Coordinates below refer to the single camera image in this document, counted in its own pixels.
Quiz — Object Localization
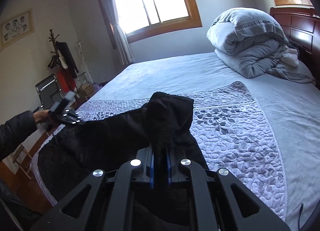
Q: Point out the black pants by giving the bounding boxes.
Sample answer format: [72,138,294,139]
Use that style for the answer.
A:
[37,91,209,231]

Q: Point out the left forearm black sleeve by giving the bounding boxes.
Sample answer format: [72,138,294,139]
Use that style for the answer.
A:
[0,111,37,161]

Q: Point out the person's left hand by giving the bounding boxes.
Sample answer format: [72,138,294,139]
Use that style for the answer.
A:
[33,109,54,124]

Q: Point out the black metal chair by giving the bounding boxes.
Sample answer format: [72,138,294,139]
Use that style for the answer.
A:
[35,73,63,109]

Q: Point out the red garment on rack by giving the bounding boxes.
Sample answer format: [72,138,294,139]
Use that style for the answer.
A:
[56,69,76,93]

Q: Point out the wooden stool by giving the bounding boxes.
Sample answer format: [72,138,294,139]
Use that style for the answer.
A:
[12,144,33,180]

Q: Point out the wooden coat rack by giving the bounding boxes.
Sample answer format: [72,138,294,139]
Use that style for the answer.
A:
[47,29,69,71]

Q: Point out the light blue bed sheet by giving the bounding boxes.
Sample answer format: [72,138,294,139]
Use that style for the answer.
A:
[89,53,319,230]

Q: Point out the grey window curtain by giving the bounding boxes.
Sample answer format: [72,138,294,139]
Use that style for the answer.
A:
[100,0,135,65]

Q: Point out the grey folded duvet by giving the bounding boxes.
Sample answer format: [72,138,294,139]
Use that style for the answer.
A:
[207,7,316,85]

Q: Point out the framed wall picture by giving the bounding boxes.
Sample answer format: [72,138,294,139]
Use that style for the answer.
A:
[1,9,35,51]

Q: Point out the black cable on bed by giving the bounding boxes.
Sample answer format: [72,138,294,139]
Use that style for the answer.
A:
[297,203,305,230]

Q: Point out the large wooden frame window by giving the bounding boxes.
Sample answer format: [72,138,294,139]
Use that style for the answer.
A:
[115,0,202,43]

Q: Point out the brown wooden bed frame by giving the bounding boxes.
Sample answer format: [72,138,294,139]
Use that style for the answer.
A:
[270,7,319,88]

